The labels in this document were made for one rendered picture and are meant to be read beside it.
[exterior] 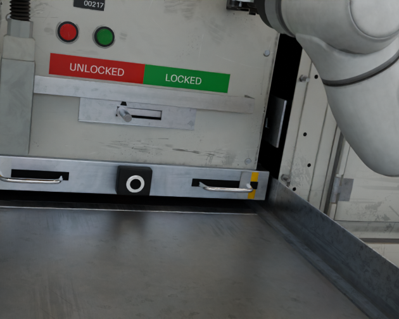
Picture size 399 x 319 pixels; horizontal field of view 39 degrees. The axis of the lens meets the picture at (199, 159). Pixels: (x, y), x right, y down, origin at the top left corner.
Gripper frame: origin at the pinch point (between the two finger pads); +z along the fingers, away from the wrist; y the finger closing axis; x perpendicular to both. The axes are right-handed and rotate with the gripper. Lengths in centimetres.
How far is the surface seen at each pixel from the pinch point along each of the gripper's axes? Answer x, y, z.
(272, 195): -35.1, 13.6, 1.0
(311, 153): -25.7, 19.6, -0.4
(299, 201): -32.4, 13.5, -9.7
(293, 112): -18.2, 14.4, 0.0
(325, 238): -35.0, 13.5, -20.0
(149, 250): -38.4, -14.8, -17.5
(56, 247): -38, -28, -17
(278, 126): -21.2, 12.0, 0.5
